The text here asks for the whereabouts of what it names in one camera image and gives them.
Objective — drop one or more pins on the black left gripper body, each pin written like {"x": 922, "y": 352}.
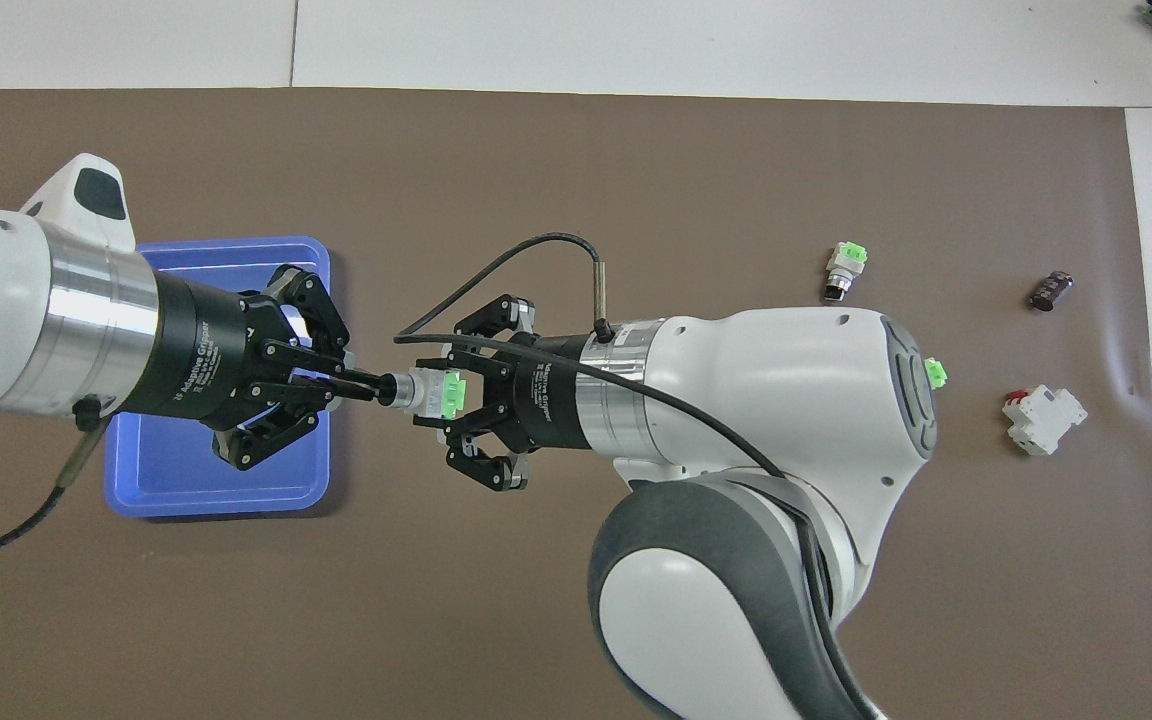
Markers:
{"x": 196, "y": 350}

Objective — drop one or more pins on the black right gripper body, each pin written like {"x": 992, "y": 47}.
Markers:
{"x": 551, "y": 395}

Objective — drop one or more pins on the green white selector switch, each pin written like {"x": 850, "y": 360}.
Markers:
{"x": 426, "y": 392}
{"x": 844, "y": 265}
{"x": 937, "y": 373}

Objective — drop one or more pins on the blue plastic tray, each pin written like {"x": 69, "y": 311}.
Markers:
{"x": 166, "y": 480}

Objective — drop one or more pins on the brown table mat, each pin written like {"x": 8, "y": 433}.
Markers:
{"x": 586, "y": 150}

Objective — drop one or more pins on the white circuit breaker red lever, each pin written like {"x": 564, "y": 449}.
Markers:
{"x": 1046, "y": 420}

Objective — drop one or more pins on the small dark cylindrical capacitor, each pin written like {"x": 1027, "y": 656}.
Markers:
{"x": 1051, "y": 291}

